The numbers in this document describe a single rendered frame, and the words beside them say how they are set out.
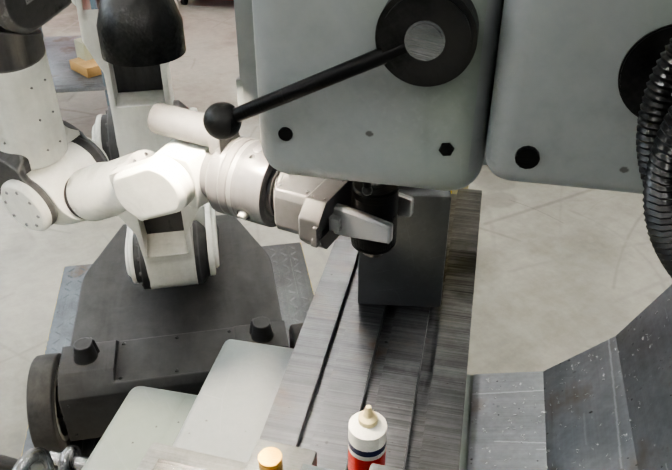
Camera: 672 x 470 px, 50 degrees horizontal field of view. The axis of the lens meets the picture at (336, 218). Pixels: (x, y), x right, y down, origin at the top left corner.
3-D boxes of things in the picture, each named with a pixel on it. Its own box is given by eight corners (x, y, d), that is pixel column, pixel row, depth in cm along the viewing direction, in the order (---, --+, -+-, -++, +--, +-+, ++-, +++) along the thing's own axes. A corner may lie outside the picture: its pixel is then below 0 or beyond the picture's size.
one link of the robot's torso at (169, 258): (133, 253, 170) (91, 96, 133) (218, 244, 173) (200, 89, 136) (132, 308, 160) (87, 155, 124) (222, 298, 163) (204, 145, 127)
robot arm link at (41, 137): (-15, 211, 97) (-67, 66, 82) (54, 160, 106) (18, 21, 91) (51, 241, 94) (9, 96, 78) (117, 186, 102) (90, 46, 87)
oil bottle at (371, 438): (344, 488, 78) (345, 417, 72) (351, 458, 81) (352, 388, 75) (381, 495, 77) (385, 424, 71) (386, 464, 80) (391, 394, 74)
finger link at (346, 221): (392, 245, 70) (336, 229, 73) (393, 218, 69) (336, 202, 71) (385, 253, 69) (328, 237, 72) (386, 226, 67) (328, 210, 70)
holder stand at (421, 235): (356, 305, 104) (359, 185, 93) (362, 222, 122) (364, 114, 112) (440, 308, 103) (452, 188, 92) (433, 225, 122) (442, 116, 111)
